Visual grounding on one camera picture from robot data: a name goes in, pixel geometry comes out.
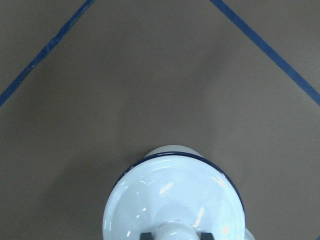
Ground blue tape strip diagonal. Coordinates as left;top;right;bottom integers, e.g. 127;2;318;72
0;0;95;107
211;0;320;105

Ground white enamel cup blue rim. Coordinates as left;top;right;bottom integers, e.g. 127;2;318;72
112;144;256;240

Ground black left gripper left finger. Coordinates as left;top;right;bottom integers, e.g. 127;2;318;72
139;232;152;240

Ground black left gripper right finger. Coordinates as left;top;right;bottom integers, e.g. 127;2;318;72
200;232;214;240

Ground blue tape strip diagonal right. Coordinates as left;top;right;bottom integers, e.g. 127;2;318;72
211;0;320;105

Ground blue tape strip diagonal left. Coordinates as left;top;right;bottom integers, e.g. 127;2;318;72
0;0;95;107

